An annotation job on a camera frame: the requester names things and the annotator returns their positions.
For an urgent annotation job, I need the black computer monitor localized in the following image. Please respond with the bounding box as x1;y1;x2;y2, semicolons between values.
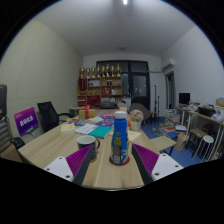
178;92;191;106

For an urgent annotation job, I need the blue drink bottle white cap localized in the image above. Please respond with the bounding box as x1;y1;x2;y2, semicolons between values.
110;110;130;166

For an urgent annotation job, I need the pale yellow notepad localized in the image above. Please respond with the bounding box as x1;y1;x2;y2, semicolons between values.
60;122;77;134

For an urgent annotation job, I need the purple sign board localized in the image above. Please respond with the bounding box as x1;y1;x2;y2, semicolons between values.
13;106;40;137

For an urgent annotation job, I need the stack of books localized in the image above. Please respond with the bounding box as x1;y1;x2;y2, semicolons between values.
164;109;181;126

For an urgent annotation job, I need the brown wooden stool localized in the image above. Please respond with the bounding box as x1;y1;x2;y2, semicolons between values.
185;128;208;153

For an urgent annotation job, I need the flat round red coaster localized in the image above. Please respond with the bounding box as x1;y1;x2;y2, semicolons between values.
108;155;131;167

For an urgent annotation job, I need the black office chair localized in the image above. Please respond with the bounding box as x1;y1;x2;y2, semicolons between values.
36;100;74;134

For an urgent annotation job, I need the low wooden side table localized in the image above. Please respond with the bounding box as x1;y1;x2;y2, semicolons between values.
149;134;177;156

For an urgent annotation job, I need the grey armchair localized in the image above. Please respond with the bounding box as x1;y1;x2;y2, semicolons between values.
129;102;152;126

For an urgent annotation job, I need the white air conditioner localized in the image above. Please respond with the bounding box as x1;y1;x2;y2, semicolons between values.
161;57;177;72

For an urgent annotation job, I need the wooden shelf unit with trophies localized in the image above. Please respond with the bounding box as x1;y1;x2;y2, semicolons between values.
76;63;123;108

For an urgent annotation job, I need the flower bouquet in white pot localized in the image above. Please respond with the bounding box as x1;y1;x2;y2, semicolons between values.
129;109;145;132

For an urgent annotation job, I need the beige book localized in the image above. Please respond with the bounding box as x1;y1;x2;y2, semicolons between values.
127;129;143;143

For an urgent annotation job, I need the grey ribbed suitcase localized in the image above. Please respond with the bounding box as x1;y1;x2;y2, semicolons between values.
0;116;14;154

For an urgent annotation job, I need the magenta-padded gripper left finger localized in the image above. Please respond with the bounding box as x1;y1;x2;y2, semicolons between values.
43;144;95;187

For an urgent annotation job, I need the black tripod stand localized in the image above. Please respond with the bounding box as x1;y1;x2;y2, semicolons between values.
152;84;161;116

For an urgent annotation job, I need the teal book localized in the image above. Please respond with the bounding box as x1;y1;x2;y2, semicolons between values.
88;125;114;139

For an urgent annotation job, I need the black chair backrest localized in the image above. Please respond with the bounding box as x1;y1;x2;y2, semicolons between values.
9;136;28;159

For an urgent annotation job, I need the yellow gift box red ribbon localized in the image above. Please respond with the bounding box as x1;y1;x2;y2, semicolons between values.
78;105;97;120

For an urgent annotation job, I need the white paper booklet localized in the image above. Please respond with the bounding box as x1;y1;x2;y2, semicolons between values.
73;123;99;135

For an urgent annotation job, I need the white round stool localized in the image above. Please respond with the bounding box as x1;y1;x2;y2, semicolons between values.
191;134;215;163

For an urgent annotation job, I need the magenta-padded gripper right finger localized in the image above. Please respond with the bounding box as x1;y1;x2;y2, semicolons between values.
131;143;184;186

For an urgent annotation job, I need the black mug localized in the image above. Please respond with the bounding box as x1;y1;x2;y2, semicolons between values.
76;134;101;161

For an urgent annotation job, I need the black framed glass door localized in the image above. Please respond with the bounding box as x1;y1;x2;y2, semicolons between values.
95;60;151;111

